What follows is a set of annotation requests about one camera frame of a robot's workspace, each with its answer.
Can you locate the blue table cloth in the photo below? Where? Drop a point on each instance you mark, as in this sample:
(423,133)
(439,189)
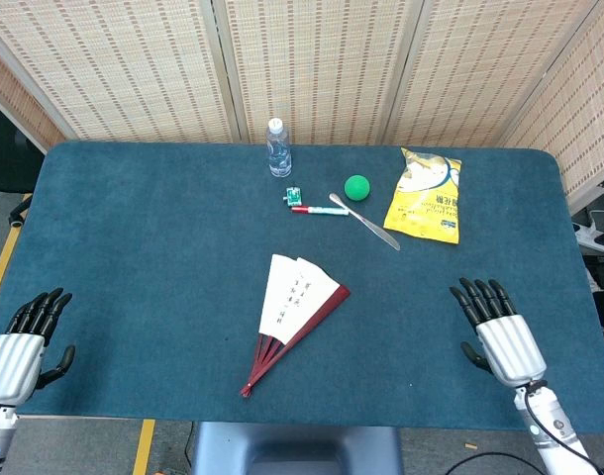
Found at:
(158,247)

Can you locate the green foam ball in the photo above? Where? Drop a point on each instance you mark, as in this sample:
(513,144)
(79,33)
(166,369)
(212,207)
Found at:
(357,188)

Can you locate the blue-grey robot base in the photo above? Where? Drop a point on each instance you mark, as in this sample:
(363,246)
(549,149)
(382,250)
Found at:
(292,455)

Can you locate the metal spatula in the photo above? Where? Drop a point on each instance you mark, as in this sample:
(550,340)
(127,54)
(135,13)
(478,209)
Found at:
(366,225)

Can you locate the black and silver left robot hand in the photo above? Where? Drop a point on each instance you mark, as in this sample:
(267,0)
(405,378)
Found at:
(15,358)

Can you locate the paper folding fan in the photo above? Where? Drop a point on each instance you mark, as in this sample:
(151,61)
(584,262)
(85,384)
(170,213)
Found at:
(287,297)

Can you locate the woven bamboo screen panel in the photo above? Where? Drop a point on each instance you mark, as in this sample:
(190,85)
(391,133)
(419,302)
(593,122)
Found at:
(579,109)
(10,94)
(480,64)
(322,64)
(124,64)

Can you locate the black office chair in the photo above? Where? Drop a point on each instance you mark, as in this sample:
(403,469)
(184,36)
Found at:
(5,158)

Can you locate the clear plastic water bottle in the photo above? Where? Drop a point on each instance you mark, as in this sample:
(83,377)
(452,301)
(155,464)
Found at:
(279,153)

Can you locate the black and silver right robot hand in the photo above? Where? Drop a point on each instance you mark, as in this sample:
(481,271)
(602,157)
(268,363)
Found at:
(510,346)

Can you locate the white marker pen red cap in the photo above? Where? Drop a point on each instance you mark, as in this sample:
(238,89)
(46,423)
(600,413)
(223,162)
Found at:
(322,211)

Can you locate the yellow snack bag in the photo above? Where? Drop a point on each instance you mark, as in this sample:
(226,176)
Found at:
(426,203)

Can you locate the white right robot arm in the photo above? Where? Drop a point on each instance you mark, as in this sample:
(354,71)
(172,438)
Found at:
(554,425)

